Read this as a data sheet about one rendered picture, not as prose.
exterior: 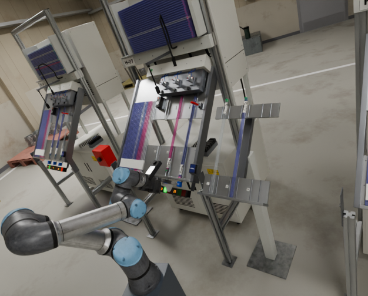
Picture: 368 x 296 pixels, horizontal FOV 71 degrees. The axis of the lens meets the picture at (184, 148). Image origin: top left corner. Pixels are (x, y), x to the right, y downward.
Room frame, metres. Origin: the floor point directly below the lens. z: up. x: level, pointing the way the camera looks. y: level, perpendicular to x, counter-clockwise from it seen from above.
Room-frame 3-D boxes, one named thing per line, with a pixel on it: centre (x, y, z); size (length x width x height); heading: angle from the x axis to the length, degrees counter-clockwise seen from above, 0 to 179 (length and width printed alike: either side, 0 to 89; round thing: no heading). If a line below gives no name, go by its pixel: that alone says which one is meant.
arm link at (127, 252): (0.85, 0.38, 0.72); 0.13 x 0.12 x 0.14; 34
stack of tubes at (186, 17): (1.77, -0.13, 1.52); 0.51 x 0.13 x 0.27; 46
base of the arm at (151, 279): (0.84, 0.38, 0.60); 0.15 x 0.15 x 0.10
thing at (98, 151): (2.07, 0.66, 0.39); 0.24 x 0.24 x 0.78; 46
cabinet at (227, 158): (1.90, -0.18, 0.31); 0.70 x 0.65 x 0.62; 46
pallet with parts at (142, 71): (8.56, 0.54, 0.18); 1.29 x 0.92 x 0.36; 65
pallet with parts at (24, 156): (5.23, 2.67, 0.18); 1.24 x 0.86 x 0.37; 155
